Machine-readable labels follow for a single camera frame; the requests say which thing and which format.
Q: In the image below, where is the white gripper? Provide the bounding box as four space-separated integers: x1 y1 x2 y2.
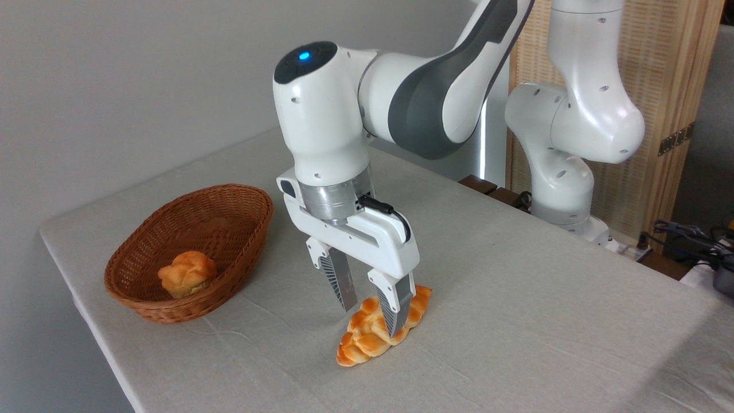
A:
276 169 420 339

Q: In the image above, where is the long braided bread loaf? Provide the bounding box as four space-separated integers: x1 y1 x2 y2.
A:
336 285 433 368

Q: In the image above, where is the brown wicker basket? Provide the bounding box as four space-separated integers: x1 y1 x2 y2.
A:
104 184 274 325

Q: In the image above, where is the round knotted bread bun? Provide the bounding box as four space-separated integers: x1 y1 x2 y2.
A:
158 251 218 299

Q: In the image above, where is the dark brown wooden block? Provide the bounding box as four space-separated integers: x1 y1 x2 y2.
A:
459 175 498 196
487 187 532 213

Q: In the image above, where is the light grey tablecloth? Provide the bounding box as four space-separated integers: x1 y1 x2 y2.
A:
39 126 734 413

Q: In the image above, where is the white power strip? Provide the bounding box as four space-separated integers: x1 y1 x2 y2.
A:
607 234 654 262

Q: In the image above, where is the metal screen hinge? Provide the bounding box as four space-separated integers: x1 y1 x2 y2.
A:
658 121 696 157

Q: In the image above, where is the woven wooden folding screen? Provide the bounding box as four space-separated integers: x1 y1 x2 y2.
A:
507 0 726 243

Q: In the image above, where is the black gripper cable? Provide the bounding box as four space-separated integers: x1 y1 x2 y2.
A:
357 195 412 243

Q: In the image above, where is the black cable bundle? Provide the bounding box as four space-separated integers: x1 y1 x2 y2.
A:
651 219 734 271

